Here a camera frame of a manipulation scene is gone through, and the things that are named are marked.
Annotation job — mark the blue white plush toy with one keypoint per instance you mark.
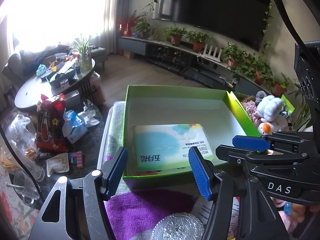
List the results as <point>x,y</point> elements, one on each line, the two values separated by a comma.
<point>270,106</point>

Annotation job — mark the dark television cabinet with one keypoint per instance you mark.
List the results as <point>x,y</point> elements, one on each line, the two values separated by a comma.
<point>160,52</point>

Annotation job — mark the blue white tissue packet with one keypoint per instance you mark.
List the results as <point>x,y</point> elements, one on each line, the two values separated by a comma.
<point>77,127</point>

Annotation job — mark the small white packet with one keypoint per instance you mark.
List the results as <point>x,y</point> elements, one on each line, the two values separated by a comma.
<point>57,165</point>

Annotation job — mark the black television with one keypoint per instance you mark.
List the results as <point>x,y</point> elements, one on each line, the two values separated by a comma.
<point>215,2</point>

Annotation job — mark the pale window curtain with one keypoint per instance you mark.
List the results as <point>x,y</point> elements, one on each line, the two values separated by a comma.
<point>118,0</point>

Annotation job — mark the round dark coffee table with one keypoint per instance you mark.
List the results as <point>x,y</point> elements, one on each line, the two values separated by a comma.
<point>30,95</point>

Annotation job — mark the green cardboard box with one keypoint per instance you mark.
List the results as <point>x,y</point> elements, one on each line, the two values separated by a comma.
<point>175,110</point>
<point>240,110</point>

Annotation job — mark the white duck plush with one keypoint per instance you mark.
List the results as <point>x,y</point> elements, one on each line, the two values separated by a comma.
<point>272,127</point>

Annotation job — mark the white router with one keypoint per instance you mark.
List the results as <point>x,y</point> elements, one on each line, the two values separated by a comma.
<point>212,53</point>

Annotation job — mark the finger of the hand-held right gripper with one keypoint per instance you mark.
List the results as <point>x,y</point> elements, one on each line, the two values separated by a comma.
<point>232,153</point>
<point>250,142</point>

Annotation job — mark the white soft tissue pack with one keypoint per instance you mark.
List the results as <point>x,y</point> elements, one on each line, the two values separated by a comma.
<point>162,142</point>

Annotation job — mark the silver steel wool scrubber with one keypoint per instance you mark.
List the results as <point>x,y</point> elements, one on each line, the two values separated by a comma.
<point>177,227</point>

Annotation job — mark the spider plant in glass vase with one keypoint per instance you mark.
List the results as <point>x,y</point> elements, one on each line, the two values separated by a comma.
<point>83,52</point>

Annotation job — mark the white printed bag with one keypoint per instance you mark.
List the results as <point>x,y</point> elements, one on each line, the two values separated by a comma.
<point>235,212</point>

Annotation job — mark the red flower decoration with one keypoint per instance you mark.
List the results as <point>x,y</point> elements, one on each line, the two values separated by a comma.
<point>127,25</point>

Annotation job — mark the small blue toy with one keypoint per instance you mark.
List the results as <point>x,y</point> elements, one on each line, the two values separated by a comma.
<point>41,70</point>

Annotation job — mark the grey sofa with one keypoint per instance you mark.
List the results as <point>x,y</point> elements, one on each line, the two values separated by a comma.
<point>100,53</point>

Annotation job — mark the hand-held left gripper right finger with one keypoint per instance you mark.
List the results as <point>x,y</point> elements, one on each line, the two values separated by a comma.
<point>200,173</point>

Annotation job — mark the row of potted plants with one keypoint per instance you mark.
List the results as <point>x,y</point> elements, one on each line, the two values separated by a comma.
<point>232,55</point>

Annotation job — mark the black tray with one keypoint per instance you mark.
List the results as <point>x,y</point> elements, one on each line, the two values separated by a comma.
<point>62,76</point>

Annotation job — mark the red flowered bag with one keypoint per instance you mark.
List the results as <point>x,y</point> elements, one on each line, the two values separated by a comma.
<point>51,125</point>

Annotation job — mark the green upright packet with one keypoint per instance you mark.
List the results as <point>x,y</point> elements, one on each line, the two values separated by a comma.
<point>287,105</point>

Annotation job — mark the grey plush toy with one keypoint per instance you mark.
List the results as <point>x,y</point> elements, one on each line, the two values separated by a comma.
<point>261,95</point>

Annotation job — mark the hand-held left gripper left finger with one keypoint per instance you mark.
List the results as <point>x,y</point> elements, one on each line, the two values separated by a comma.
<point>116,170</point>

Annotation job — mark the pink knit toy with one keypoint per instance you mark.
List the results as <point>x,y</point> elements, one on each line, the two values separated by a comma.
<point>250,112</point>

